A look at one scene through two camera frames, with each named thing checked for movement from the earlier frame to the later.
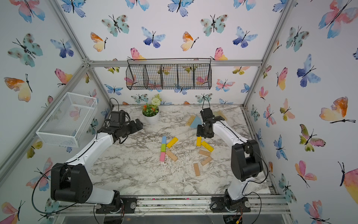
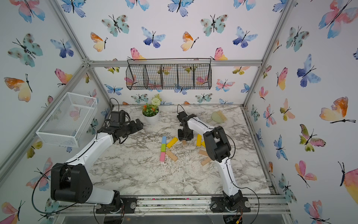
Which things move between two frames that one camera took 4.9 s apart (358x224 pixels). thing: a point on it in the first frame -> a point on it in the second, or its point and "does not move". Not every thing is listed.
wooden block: [171, 155] does not move
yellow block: [172, 142] does not move
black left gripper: [138, 123] does not move
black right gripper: [198, 132] -> [190, 136]
